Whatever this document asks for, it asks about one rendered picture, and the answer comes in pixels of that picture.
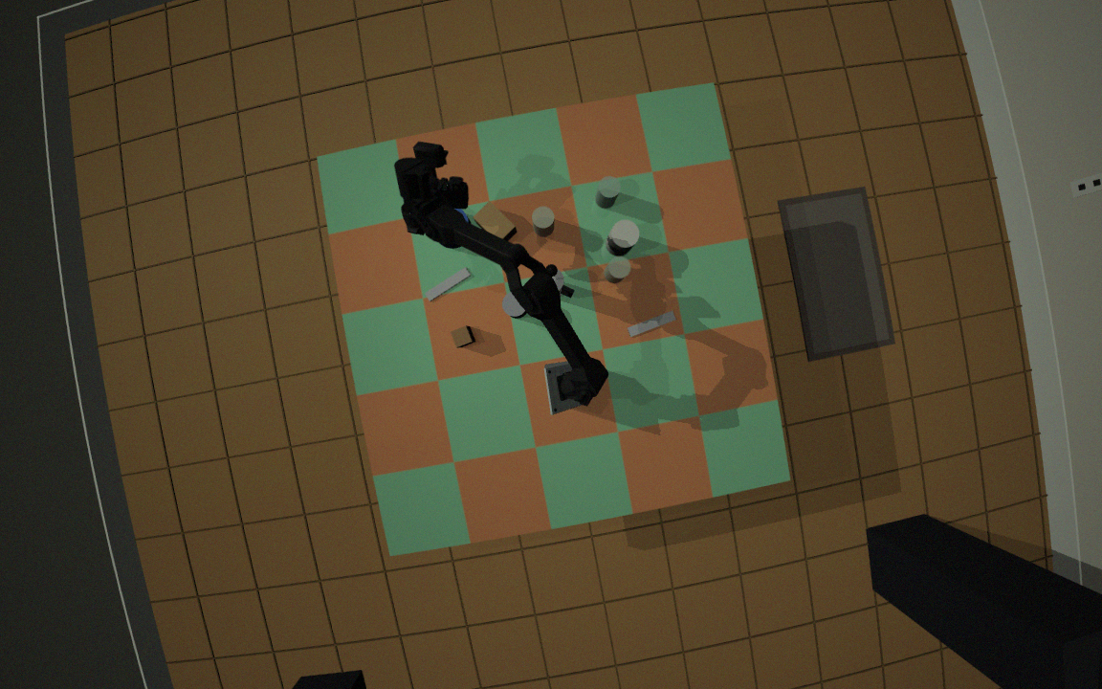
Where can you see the brown block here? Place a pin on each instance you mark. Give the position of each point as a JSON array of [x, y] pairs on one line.
[[463, 336], [492, 220]]

